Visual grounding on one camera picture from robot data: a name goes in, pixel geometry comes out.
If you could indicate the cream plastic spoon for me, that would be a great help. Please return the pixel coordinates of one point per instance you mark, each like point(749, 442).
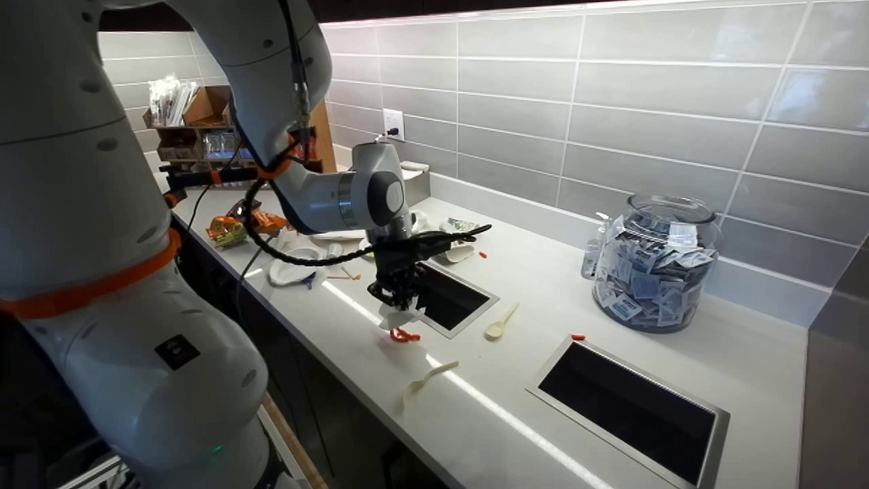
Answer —
point(495, 328)

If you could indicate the steel-framed table hole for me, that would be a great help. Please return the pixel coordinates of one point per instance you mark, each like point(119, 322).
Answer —
point(451, 299)
point(634, 412)

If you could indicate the white plastic bag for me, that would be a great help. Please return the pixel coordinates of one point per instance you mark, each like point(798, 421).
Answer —
point(168, 99)

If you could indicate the steel napkin dispenser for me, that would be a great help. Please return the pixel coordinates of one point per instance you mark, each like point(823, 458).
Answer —
point(419, 185)

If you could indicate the cream plastic fork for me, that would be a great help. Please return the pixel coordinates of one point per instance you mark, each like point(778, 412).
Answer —
point(436, 374)

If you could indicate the white wall outlet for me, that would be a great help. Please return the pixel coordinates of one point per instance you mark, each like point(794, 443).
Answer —
point(395, 124)

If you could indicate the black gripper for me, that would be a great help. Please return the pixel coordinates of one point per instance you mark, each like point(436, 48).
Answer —
point(396, 258)

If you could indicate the dark storage shelf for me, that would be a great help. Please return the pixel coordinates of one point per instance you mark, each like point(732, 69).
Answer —
point(184, 150)

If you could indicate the white plate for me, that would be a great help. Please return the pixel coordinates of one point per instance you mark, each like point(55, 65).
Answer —
point(288, 275)

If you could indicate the glass jar of packets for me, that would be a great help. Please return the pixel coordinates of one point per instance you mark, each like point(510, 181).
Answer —
point(656, 272)

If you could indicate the orange green food item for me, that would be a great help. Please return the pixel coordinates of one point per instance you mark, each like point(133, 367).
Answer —
point(226, 232)

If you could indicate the brown cardboard box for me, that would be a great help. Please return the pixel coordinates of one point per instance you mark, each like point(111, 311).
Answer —
point(206, 106)

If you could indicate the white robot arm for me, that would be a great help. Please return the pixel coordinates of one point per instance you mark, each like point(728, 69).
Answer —
point(89, 181)

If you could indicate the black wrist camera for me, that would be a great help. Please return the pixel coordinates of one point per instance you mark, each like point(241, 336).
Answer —
point(451, 238)

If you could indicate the red twisted rubber band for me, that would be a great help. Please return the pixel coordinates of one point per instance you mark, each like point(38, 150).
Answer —
point(403, 336)

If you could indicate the wooden box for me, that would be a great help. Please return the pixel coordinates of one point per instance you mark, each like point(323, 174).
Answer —
point(323, 137)

